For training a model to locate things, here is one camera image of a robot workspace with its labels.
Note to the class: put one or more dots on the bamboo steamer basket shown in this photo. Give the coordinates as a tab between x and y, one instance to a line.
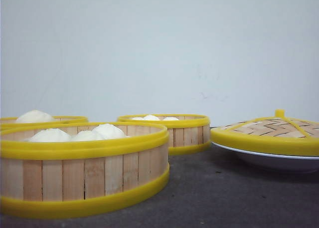
78	179
10	122
190	134

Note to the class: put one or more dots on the white bun far right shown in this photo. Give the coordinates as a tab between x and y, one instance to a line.
169	118

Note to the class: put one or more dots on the white plate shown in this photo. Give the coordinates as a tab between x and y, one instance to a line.
276	162

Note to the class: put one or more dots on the white bun front left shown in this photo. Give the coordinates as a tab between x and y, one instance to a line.
50	135

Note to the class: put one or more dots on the white bun back left basket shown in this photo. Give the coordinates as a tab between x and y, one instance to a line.
35	116

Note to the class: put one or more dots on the white bun front right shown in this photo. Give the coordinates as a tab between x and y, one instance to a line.
109	131

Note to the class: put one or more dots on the white bun front middle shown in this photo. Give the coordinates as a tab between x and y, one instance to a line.
87	136

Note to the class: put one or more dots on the bamboo steamer lid yellow rim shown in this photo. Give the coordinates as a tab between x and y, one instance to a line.
276	135

